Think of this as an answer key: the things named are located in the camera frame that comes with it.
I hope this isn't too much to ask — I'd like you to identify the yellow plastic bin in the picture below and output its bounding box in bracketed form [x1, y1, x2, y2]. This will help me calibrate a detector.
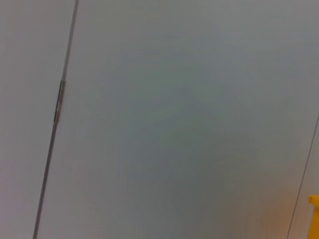
[308, 195, 319, 239]

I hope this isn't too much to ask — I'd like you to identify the metal door hinge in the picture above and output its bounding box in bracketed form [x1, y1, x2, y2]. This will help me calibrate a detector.
[53, 79, 66, 123]

